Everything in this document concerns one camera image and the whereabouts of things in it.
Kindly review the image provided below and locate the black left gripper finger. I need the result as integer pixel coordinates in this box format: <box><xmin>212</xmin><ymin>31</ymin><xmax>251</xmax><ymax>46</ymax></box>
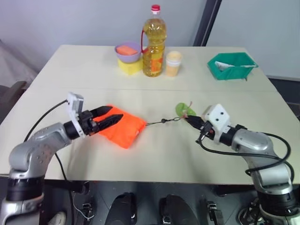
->
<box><xmin>96</xmin><ymin>113</ymin><xmax>124</xmax><ymax>133</ymax></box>
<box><xmin>90</xmin><ymin>105</ymin><xmax>113</xmax><ymax>119</ymax></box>

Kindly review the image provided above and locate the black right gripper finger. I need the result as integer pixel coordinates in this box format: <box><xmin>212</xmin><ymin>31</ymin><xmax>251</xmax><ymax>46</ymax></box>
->
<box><xmin>187</xmin><ymin>115</ymin><xmax>205</xmax><ymax>125</ymax></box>
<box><xmin>186</xmin><ymin>118</ymin><xmax>203</xmax><ymax>130</ymax></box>

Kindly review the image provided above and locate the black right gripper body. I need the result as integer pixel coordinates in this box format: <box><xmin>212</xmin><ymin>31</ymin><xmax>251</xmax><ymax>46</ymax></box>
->
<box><xmin>195</xmin><ymin>120</ymin><xmax>215</xmax><ymax>143</ymax></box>

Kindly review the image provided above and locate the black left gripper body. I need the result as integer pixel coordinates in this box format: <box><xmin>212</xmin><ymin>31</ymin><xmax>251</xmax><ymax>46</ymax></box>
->
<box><xmin>79</xmin><ymin>109</ymin><xmax>101</xmax><ymax>137</ymax></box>

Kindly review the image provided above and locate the orange fabric pouch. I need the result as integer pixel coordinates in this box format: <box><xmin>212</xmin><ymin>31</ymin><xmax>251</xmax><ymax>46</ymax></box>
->
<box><xmin>93</xmin><ymin>104</ymin><xmax>147</xmax><ymax>150</ymax></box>

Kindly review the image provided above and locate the black drawstring cord with toggle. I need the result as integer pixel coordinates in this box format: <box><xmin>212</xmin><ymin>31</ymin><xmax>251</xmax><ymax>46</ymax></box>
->
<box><xmin>135</xmin><ymin>116</ymin><xmax>188</xmax><ymax>136</ymax></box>

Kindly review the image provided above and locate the green leaf-shaped tag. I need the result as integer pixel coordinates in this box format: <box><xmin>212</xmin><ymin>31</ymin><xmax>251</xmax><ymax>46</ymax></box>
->
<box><xmin>175</xmin><ymin>101</ymin><xmax>198</xmax><ymax>119</ymax></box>

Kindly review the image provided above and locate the yellow sponge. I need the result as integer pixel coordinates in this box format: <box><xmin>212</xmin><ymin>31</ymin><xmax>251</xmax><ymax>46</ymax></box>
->
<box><xmin>117</xmin><ymin>57</ymin><xmax>144</xmax><ymax>76</ymax></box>

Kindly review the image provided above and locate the green hexagonal basket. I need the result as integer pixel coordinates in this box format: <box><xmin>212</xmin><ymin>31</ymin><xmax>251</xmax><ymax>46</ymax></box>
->
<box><xmin>207</xmin><ymin>52</ymin><xmax>259</xmax><ymax>82</ymax></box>

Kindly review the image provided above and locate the purple plastic bowl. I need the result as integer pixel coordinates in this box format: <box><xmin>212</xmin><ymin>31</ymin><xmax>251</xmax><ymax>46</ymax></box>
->
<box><xmin>114</xmin><ymin>41</ymin><xmax>142</xmax><ymax>64</ymax></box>

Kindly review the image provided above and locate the clear cup of yellow powder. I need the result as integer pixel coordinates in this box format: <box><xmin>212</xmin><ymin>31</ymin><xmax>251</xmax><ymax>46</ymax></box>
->
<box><xmin>165</xmin><ymin>51</ymin><xmax>183</xmax><ymax>77</ymax></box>

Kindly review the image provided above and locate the orange sponge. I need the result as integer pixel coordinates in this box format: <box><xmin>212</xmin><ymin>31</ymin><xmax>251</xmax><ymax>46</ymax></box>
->
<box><xmin>116</xmin><ymin>45</ymin><xmax>138</xmax><ymax>56</ymax></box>

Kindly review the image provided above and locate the cooking oil bottle red cap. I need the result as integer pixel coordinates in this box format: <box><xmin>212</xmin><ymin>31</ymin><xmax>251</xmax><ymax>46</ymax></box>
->
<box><xmin>140</xmin><ymin>4</ymin><xmax>168</xmax><ymax>78</ymax></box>

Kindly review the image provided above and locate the dark chair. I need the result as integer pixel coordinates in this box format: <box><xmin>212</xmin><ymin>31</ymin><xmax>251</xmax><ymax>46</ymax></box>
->
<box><xmin>0</xmin><ymin>80</ymin><xmax>28</xmax><ymax>118</ymax></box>

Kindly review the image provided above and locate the dark rounded shape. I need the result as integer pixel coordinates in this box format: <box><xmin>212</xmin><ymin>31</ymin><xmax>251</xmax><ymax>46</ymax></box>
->
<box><xmin>159</xmin><ymin>194</ymin><xmax>195</xmax><ymax>225</ymax></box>
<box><xmin>111</xmin><ymin>192</ymin><xmax>138</xmax><ymax>225</ymax></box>

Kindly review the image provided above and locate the dark vertical pillar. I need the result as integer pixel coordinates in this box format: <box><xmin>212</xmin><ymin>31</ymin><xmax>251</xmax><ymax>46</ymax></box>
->
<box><xmin>192</xmin><ymin>0</ymin><xmax>220</xmax><ymax>47</ymax></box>

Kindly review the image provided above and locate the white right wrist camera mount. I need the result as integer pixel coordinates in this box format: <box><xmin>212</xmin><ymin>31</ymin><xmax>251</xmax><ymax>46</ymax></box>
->
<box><xmin>202</xmin><ymin>103</ymin><xmax>232</xmax><ymax>144</ymax></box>

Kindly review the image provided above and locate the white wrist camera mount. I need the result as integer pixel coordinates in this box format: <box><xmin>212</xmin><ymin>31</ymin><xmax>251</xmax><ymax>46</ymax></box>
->
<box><xmin>202</xmin><ymin>103</ymin><xmax>232</xmax><ymax>144</ymax></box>
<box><xmin>66</xmin><ymin>92</ymin><xmax>86</xmax><ymax>137</ymax></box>

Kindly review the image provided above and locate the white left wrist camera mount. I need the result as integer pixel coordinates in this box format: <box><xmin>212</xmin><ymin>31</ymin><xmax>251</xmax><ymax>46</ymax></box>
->
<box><xmin>66</xmin><ymin>92</ymin><xmax>86</xmax><ymax>137</ymax></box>

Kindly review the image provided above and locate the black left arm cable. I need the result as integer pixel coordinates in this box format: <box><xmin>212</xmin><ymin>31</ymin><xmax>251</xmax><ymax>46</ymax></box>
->
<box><xmin>22</xmin><ymin>99</ymin><xmax>74</xmax><ymax>225</ymax></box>

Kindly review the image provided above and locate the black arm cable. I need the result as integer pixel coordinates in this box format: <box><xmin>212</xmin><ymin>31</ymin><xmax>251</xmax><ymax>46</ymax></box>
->
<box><xmin>195</xmin><ymin>132</ymin><xmax>295</xmax><ymax>186</ymax></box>
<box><xmin>22</xmin><ymin>99</ymin><xmax>74</xmax><ymax>225</ymax></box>

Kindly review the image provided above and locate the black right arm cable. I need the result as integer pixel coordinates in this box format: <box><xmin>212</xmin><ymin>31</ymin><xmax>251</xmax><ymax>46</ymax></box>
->
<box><xmin>195</xmin><ymin>132</ymin><xmax>295</xmax><ymax>186</ymax></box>

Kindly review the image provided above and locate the thin white wire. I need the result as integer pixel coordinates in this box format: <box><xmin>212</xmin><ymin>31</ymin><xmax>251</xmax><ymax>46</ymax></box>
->
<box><xmin>71</xmin><ymin>187</ymin><xmax>92</xmax><ymax>221</ymax></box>

